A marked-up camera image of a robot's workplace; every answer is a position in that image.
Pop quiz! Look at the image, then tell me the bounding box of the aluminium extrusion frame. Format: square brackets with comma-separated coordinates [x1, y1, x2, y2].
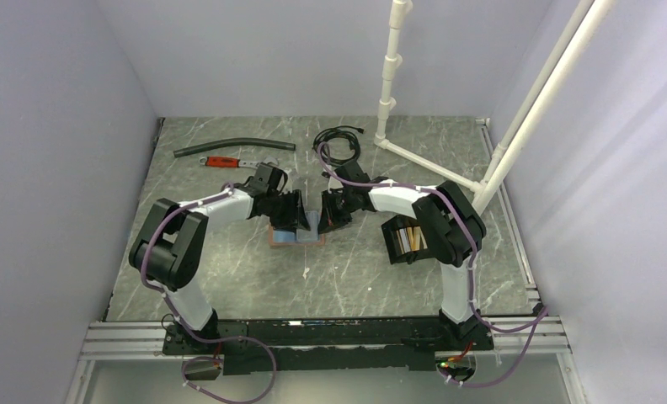
[66, 316, 589, 403]

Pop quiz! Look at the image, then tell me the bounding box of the black rubber hose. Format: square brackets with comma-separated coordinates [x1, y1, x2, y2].
[173, 136, 296, 159]

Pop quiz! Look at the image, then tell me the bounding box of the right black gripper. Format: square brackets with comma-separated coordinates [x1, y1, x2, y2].
[317, 189, 356, 235]

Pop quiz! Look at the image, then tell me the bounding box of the brown leather card holder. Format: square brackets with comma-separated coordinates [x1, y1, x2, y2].
[268, 210, 325, 247]

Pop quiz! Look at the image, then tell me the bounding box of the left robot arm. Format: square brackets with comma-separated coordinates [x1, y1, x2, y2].
[128, 162, 312, 354]

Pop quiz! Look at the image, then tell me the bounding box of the coiled black cable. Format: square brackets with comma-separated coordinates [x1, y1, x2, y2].
[312, 125, 365, 168]

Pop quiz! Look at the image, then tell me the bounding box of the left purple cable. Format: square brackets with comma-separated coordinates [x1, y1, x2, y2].
[139, 183, 279, 404]

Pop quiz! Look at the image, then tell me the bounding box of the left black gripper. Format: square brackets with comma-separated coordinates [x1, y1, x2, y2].
[266, 189, 311, 233]

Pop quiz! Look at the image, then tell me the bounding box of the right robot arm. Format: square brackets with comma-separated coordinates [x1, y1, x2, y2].
[317, 161, 487, 349]

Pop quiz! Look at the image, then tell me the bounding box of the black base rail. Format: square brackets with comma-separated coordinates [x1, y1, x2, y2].
[163, 314, 494, 375]

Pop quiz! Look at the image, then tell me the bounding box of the red handled adjustable wrench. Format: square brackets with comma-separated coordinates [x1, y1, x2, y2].
[199, 156, 279, 168]

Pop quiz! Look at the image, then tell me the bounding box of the white pvc pipe frame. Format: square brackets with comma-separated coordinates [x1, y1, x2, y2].
[370, 1, 611, 205]

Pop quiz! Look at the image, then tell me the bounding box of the white card stack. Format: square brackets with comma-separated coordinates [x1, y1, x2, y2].
[397, 227, 411, 253]

